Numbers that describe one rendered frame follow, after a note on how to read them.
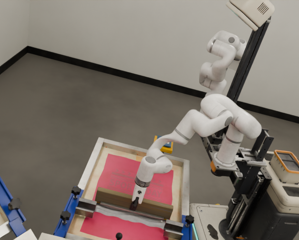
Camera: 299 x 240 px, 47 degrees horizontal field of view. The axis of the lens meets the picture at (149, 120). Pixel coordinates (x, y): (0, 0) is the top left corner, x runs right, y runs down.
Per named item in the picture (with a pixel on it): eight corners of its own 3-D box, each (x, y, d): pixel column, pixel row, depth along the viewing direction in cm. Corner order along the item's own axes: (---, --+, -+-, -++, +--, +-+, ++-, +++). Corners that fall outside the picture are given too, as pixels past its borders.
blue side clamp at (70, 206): (72, 195, 174) (74, 185, 171) (82, 198, 174) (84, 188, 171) (52, 243, 149) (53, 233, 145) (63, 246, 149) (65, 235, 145)
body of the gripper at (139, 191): (149, 189, 157) (142, 206, 163) (151, 175, 166) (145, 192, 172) (133, 184, 157) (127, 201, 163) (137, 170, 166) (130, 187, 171)
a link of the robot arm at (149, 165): (164, 149, 165) (176, 162, 159) (157, 166, 170) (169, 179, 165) (139, 155, 155) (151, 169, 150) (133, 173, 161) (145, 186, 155)
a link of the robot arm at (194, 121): (216, 100, 168) (238, 117, 158) (190, 135, 171) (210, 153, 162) (200, 89, 156) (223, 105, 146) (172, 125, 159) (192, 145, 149)
